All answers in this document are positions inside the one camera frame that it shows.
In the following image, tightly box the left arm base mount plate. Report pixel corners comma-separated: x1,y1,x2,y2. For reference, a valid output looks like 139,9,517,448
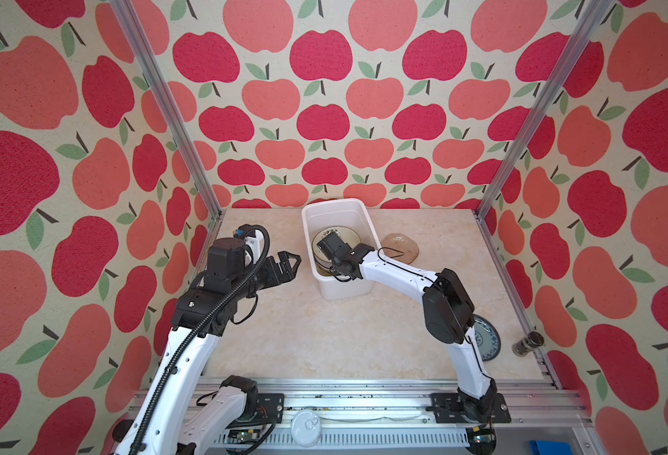
229,392,286,428

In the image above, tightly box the blue patterned plate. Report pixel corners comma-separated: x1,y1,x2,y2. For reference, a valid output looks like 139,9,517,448
474,315,502,362

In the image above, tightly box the blue object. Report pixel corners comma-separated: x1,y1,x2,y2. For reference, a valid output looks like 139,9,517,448
529,440,573,455

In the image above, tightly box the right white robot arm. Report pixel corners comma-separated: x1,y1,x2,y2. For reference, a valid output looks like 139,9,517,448
317,232,498,423

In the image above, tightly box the white plastic bin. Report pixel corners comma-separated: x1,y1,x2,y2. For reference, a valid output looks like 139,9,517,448
302,198,380,301

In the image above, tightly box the black corrugated cable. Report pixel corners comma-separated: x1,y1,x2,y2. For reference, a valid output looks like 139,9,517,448
128,224,271,455

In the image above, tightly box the right aluminium frame post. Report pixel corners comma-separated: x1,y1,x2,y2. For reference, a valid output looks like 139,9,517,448
475,0,615,224

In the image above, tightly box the aluminium frame post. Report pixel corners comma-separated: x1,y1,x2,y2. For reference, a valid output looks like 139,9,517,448
110,0,223,221
475,0,615,224

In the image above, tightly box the pink ribbed glass plate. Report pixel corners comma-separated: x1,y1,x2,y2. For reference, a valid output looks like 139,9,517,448
380,233,420,265

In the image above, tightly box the small metal cylinder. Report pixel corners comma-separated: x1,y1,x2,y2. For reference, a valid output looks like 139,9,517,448
512,331,544,358

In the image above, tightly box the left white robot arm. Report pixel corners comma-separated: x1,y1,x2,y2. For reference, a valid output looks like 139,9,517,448
115,225,302,454

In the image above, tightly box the left aluminium frame post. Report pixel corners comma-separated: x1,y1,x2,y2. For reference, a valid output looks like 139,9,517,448
110,0,223,221

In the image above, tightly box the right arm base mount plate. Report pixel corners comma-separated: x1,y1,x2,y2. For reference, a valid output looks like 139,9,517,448
426,394,512,425

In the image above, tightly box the cream plate with plant drawing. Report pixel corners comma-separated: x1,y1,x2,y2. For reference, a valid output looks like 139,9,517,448
311,227,361,280

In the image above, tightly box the aluminium front rail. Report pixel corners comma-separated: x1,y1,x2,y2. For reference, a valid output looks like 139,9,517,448
108,377,608,455

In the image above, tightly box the white round cap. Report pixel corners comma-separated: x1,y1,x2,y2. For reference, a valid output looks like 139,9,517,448
290,409,322,447

